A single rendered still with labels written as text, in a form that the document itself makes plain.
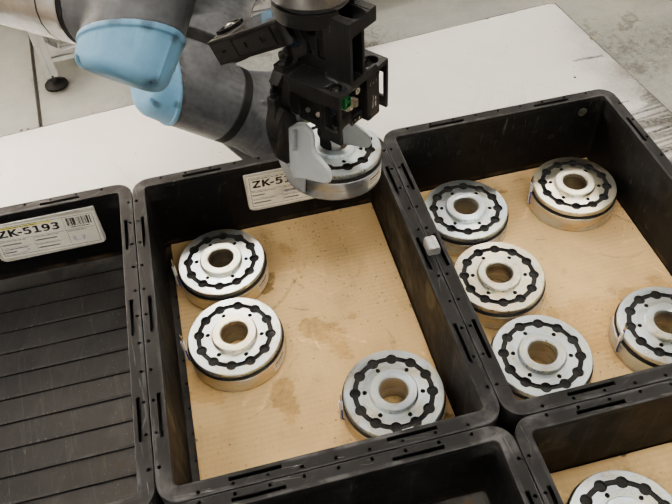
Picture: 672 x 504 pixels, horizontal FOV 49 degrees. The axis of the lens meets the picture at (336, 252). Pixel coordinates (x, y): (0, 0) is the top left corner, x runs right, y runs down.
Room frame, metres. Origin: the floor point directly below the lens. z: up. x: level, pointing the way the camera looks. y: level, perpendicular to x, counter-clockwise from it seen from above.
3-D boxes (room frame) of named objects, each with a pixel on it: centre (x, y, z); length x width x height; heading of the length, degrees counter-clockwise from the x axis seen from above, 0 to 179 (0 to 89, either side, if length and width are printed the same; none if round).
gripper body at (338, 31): (0.55, 0.00, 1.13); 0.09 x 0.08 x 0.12; 48
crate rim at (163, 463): (0.47, 0.05, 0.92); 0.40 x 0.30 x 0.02; 10
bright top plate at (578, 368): (0.40, -0.20, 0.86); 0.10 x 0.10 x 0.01
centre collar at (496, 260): (0.51, -0.18, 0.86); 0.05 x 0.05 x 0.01
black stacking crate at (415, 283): (0.47, 0.05, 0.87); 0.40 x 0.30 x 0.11; 10
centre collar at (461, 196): (0.62, -0.16, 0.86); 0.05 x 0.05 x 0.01
